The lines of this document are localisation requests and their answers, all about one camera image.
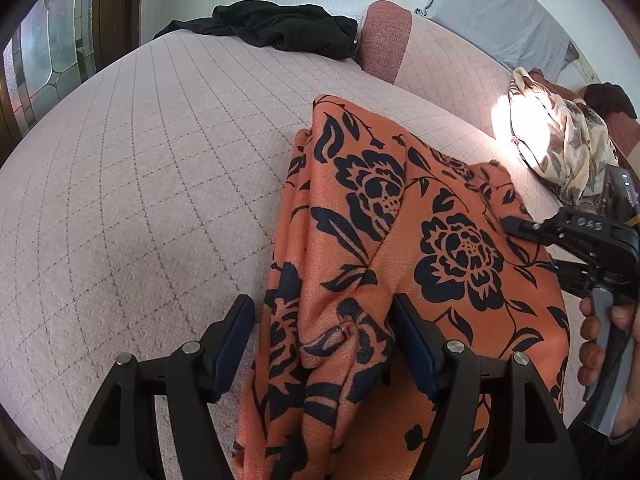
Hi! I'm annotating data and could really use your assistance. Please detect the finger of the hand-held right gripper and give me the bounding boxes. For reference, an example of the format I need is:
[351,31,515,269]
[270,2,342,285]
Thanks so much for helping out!
[549,258,595,290]
[501,215,563,251]

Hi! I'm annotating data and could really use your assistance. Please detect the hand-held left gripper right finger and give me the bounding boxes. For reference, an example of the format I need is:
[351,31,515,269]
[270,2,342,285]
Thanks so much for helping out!
[390,294,583,480]

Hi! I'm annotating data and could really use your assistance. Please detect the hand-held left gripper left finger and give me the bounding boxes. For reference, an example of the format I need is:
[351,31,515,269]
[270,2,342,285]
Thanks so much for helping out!
[60,294,257,480]

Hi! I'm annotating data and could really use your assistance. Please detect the orange floral garment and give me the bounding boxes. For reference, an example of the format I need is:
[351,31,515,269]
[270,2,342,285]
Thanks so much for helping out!
[232,94,572,480]

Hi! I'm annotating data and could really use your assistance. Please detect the person's right hand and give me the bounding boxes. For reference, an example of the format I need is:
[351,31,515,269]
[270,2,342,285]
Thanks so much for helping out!
[577,297,640,442]

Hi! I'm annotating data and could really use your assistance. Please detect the beige floral cloth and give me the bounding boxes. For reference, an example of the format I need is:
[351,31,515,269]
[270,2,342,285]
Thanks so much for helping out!
[507,66,622,206]

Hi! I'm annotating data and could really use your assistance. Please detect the dark brown cloth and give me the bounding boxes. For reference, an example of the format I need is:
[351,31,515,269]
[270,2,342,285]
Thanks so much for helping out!
[575,81,640,122]

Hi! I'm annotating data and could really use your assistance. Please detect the pink quilted bed cover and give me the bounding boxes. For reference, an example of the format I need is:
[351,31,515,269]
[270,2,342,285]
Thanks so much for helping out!
[0,10,566,480]

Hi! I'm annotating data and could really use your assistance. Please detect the grey hanging cloth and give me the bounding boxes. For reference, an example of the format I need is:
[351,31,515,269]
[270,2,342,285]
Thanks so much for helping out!
[414,0,576,73]

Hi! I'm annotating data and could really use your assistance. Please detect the pink quilted cushion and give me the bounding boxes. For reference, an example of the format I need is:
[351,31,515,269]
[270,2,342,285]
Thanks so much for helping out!
[357,1,516,141]

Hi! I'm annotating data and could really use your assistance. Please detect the black garment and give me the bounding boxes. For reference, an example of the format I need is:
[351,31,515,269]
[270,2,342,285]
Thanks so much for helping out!
[152,2,360,61]

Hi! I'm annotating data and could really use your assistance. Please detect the wooden stained glass door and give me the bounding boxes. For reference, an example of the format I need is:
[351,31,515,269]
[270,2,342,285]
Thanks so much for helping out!
[0,0,146,148]

